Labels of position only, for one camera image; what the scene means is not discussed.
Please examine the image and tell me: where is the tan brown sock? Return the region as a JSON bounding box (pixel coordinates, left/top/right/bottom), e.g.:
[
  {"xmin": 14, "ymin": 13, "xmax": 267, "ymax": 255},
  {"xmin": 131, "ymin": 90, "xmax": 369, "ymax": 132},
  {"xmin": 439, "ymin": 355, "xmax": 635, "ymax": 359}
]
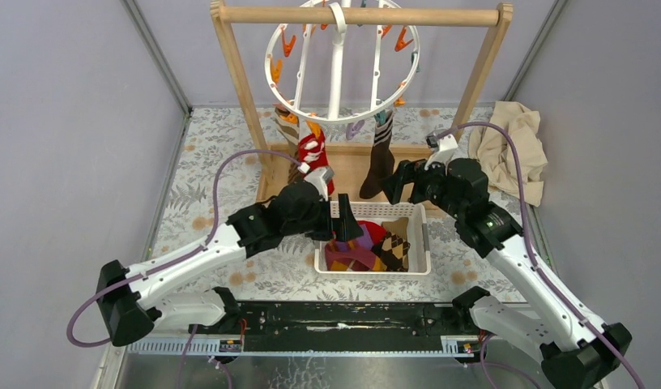
[{"xmin": 382, "ymin": 217, "xmax": 409, "ymax": 241}]

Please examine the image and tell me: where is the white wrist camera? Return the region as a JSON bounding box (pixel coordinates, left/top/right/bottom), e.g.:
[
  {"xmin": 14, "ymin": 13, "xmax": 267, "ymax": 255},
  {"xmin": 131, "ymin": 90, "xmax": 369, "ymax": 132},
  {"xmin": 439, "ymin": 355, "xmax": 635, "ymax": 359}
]
[
  {"xmin": 424, "ymin": 133, "xmax": 458, "ymax": 170},
  {"xmin": 297, "ymin": 162, "xmax": 335, "ymax": 201}
]

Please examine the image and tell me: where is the purple orange striped sock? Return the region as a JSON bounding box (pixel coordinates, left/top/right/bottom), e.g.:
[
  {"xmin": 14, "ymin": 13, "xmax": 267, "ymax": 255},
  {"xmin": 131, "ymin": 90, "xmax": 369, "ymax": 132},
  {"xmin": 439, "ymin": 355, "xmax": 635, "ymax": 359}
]
[{"xmin": 323, "ymin": 238, "xmax": 377, "ymax": 272}]

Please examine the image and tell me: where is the red santa bear sock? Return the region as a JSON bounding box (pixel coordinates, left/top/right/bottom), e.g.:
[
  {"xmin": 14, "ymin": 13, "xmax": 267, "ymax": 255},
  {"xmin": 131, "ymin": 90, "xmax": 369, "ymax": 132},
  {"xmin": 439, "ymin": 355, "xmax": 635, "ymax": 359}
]
[{"xmin": 357, "ymin": 220, "xmax": 387, "ymax": 250}]

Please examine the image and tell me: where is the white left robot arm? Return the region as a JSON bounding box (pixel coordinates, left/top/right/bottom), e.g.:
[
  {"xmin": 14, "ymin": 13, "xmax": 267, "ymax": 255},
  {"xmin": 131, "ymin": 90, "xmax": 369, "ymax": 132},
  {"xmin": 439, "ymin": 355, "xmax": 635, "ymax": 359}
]
[{"xmin": 96, "ymin": 182, "xmax": 363, "ymax": 347}]

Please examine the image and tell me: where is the grey cable duct rail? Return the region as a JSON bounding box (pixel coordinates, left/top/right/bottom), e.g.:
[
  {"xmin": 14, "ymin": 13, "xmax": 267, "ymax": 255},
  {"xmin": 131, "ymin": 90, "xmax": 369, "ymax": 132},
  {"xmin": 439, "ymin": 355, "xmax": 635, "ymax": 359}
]
[{"xmin": 126, "ymin": 335, "xmax": 480, "ymax": 358}]

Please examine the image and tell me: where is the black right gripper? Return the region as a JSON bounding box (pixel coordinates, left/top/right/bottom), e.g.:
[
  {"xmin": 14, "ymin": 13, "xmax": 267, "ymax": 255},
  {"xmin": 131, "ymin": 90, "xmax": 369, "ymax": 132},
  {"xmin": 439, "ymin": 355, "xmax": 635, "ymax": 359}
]
[{"xmin": 377, "ymin": 152, "xmax": 463, "ymax": 220}]

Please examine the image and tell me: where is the orange clothes peg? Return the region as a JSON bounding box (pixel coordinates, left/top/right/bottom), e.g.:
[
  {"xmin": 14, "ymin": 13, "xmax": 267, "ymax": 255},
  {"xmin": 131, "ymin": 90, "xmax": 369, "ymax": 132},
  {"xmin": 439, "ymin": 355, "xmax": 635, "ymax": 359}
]
[
  {"xmin": 394, "ymin": 26, "xmax": 414, "ymax": 53},
  {"xmin": 280, "ymin": 29, "xmax": 296, "ymax": 58},
  {"xmin": 306, "ymin": 120, "xmax": 322, "ymax": 139}
]

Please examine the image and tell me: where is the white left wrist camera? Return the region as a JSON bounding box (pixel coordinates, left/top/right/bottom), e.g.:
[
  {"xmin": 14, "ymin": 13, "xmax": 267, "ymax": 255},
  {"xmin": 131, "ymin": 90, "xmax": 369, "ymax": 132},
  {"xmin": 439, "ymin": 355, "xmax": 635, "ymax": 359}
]
[{"xmin": 297, "ymin": 162, "xmax": 335, "ymax": 201}]

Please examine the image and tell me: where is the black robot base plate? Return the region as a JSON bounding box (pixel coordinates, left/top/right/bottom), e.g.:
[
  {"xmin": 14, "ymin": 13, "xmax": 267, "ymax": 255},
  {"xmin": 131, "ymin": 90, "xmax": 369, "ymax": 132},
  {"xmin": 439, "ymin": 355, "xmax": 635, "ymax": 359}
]
[{"xmin": 191, "ymin": 301, "xmax": 485, "ymax": 348}]

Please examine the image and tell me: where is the brown argyle sock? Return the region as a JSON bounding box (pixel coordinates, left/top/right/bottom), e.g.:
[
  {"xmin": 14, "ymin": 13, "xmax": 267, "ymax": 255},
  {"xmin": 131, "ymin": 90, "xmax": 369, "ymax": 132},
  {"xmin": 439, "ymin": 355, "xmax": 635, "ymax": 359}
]
[{"xmin": 371, "ymin": 232, "xmax": 411, "ymax": 272}]

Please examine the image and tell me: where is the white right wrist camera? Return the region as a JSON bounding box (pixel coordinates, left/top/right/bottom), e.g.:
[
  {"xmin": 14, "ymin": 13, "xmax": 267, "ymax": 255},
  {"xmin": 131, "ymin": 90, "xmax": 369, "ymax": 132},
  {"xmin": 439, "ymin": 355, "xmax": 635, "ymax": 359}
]
[{"xmin": 424, "ymin": 133, "xmax": 458, "ymax": 170}]

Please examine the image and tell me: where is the floral patterned table mat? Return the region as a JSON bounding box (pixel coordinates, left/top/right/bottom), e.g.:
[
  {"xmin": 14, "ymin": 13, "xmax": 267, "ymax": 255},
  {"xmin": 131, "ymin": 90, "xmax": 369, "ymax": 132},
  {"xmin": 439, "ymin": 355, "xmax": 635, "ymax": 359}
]
[{"xmin": 152, "ymin": 107, "xmax": 523, "ymax": 304}]

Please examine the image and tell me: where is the small red sock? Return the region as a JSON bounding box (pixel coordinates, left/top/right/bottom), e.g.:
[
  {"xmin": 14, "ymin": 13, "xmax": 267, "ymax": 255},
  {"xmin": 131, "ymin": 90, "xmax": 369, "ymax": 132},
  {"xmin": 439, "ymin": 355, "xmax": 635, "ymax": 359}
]
[{"xmin": 298, "ymin": 132, "xmax": 335, "ymax": 198}]

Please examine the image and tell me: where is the dark brown sock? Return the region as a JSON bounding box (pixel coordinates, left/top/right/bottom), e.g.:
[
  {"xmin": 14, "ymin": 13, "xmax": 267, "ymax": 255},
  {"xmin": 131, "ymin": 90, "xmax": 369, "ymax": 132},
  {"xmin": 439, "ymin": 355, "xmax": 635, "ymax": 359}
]
[{"xmin": 359, "ymin": 110, "xmax": 394, "ymax": 199}]

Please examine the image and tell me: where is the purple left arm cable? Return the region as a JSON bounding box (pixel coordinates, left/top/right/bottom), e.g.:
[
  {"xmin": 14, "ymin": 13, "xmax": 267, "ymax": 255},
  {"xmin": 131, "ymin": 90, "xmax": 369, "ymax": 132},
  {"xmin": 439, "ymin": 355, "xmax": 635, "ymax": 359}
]
[{"xmin": 66, "ymin": 149, "xmax": 305, "ymax": 349}]

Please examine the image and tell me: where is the white round clip hanger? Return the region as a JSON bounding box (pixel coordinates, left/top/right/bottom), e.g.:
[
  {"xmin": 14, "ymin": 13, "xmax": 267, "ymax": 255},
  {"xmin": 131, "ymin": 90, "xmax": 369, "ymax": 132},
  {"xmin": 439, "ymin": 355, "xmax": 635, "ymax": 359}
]
[{"xmin": 264, "ymin": 1, "xmax": 421, "ymax": 125}]

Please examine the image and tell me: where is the white plastic basket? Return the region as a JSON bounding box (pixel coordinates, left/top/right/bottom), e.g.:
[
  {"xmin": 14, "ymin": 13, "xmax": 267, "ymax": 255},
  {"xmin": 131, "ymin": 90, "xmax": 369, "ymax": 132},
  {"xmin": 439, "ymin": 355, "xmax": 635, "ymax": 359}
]
[{"xmin": 314, "ymin": 202, "xmax": 432, "ymax": 280}]

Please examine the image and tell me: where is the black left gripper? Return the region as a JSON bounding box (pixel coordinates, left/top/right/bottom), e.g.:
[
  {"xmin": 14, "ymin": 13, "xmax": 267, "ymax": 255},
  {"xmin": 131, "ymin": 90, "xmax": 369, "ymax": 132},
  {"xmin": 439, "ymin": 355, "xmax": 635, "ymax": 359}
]
[{"xmin": 283, "ymin": 194, "xmax": 363, "ymax": 243}]

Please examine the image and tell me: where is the teal clothes peg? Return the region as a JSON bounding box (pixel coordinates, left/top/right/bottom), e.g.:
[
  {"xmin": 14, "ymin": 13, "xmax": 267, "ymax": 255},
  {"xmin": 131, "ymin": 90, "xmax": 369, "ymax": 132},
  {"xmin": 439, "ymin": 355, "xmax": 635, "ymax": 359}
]
[{"xmin": 373, "ymin": 109, "xmax": 388, "ymax": 126}]

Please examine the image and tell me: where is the beige crumpled cloth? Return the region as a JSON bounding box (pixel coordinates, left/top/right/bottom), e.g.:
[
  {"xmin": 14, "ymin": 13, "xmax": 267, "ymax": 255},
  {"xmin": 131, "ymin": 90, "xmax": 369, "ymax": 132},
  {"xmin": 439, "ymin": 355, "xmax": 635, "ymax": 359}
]
[{"xmin": 468, "ymin": 101, "xmax": 548, "ymax": 207}]

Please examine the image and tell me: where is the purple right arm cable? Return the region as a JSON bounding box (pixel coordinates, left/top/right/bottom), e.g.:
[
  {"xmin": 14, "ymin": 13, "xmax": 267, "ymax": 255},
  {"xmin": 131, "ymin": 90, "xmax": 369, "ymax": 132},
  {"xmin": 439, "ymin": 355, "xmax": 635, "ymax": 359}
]
[{"xmin": 435, "ymin": 121, "xmax": 646, "ymax": 389}]

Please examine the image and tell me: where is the brown beige striped sock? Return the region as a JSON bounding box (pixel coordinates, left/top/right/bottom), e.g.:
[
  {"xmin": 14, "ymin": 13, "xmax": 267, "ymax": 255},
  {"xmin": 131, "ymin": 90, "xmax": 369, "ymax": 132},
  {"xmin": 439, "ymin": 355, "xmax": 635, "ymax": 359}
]
[{"xmin": 274, "ymin": 103, "xmax": 300, "ymax": 161}]

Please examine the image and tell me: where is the wooden hanger stand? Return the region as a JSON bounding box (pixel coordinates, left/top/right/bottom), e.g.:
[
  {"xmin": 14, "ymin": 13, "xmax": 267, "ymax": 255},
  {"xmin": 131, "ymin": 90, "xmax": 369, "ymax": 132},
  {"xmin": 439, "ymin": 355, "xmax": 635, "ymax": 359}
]
[{"xmin": 210, "ymin": 1, "xmax": 514, "ymax": 201}]

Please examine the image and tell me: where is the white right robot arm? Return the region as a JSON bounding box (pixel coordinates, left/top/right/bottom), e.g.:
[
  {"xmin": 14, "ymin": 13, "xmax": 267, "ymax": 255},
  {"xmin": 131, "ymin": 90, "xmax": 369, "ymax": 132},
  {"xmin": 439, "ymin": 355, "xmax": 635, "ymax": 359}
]
[{"xmin": 381, "ymin": 159, "xmax": 632, "ymax": 388}]

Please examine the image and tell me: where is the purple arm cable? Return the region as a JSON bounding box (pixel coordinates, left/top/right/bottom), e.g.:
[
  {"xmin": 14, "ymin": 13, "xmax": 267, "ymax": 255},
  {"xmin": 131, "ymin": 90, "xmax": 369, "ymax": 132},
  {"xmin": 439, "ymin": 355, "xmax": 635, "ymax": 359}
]
[
  {"xmin": 66, "ymin": 149, "xmax": 305, "ymax": 349},
  {"xmin": 435, "ymin": 121, "xmax": 646, "ymax": 389}
]

